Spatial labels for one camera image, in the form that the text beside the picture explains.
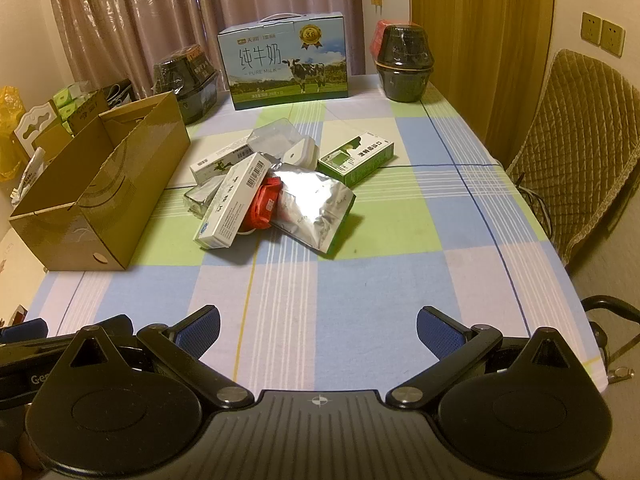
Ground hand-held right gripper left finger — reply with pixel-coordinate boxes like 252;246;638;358
65;305;256;411

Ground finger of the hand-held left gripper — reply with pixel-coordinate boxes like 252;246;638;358
0;316;49;346
97;313;135;337

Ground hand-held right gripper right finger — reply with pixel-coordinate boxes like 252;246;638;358
385;305;576;409

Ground brown cardboard box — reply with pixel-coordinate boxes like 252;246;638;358
9;91;192;272

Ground clear plastic case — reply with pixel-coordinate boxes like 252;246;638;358
247;118;306;162

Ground checkered cloth desktop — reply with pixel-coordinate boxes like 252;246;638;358
25;74;612;397

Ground person's left hand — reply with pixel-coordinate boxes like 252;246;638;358
0;432;40;480

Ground white box with barcode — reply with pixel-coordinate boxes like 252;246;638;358
195;152;273;250

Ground red wrapped item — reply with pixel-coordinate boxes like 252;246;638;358
250;176;283;231

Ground white printed bag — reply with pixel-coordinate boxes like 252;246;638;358
12;147;47;207

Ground white box with plant print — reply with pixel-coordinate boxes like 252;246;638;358
190;142;261;186

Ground silver foil pouch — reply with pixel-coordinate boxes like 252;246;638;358
267;165;364;260

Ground green and white box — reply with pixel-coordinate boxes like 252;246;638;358
316;130;393;183

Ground yellow plastic bag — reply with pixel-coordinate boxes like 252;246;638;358
0;85;27;183

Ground white square plastic box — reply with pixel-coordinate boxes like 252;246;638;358
280;137;321;171

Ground small brown carton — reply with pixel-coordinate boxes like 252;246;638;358
67;89;125;136

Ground stack of green cartons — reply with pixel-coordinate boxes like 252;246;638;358
52;82;94;132

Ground dark paper bag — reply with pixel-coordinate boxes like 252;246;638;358
102;79;136;110

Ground chair with quilted cover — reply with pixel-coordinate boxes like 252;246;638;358
505;49;640;267

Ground black bowl with gold label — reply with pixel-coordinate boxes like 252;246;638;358
152;45;221;126

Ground black wrapped bowl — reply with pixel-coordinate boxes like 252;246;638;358
374;22;436;103

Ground milk carton with cow print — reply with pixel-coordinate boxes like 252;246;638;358
217;10;349;112

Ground red packet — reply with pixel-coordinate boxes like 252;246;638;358
370;20;416;57

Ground yellow curtain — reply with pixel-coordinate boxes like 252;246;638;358
410;0;557;163

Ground pink-brown curtain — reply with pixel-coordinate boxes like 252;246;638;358
42;0;366;100

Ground black floor cables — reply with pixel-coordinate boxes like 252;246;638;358
514;172;557;247

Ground beige wall socket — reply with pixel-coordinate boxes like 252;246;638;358
581;11;604;44
600;19;626;57

